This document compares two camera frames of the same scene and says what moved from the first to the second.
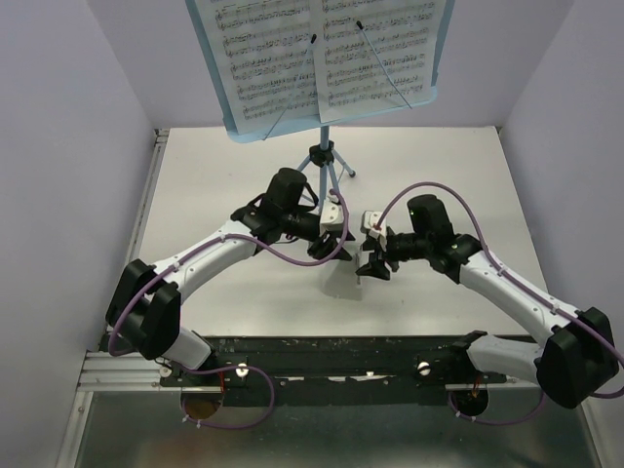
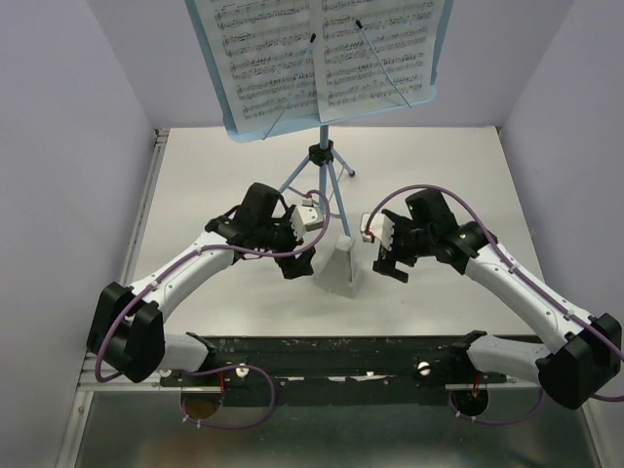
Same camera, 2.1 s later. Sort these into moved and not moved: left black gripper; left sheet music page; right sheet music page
Moved: left black gripper
Not moved: right sheet music page; left sheet music page
